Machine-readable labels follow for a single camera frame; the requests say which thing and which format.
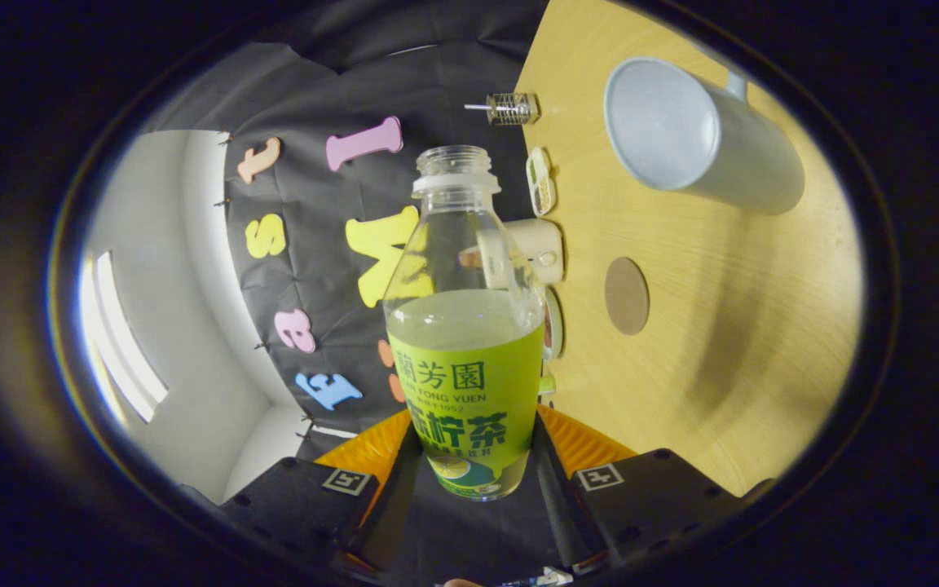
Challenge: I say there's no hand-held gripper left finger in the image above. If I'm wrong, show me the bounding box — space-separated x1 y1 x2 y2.
221 408 423 576

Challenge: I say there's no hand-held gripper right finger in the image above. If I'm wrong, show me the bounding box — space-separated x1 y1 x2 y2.
535 404 776 576

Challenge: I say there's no green label juice bottle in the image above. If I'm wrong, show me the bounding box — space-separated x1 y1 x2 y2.
382 145 546 501

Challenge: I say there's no round brown coaster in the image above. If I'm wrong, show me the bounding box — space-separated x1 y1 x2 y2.
605 257 650 336

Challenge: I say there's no white cup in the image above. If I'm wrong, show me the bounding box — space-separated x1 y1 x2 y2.
603 56 806 216

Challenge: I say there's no pale green plate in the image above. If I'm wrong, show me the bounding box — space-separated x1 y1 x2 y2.
541 285 565 362

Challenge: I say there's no wooden table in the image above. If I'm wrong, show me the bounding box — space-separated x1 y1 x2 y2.
514 0 866 498

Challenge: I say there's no white toaster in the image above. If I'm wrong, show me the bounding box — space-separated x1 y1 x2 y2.
459 218 564 286

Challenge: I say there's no ceiling light panel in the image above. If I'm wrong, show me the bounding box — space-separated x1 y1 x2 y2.
81 251 169 425

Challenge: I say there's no white divided condiment tray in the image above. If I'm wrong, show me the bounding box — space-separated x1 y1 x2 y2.
526 147 558 217

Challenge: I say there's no wire mesh holder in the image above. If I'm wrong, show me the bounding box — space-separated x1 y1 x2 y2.
486 92 537 126

